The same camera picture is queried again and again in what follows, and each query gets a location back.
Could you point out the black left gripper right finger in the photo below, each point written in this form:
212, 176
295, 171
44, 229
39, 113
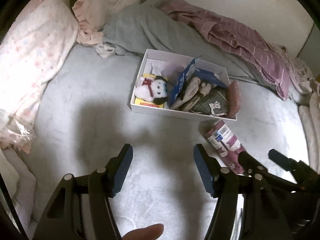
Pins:
262, 215

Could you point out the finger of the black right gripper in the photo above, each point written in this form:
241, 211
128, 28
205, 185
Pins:
299, 170
249, 163

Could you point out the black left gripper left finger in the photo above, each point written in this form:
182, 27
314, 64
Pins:
62, 217

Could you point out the purple pump bottle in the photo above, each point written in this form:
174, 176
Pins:
227, 146

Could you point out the green plaid pouch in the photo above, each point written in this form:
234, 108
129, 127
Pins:
215, 103

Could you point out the beige plaid cloth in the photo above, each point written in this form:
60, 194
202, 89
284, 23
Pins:
196, 89

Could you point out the blue mask packet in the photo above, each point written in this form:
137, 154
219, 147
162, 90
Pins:
178, 92

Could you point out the white snowman plush toy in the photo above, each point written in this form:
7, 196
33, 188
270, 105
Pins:
150, 88

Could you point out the yellow book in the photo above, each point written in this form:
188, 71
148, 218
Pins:
147, 102

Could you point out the dark blue packet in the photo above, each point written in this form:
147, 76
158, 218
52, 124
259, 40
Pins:
208, 77

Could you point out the person's left hand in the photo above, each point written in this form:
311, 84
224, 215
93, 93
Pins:
152, 232

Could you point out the white folded bedding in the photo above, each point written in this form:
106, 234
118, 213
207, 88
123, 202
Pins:
304, 91

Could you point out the purple striped cloth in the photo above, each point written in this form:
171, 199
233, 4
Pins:
235, 38

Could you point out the white cardboard box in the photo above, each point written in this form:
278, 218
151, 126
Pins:
151, 92

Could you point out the white small cloth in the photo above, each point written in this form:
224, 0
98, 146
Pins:
105, 50

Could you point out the grey-green blanket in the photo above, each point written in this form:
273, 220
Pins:
143, 26

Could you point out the pink floral pillow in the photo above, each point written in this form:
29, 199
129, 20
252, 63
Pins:
32, 53

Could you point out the pink ruffled cushion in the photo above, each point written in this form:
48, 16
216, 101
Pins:
92, 15

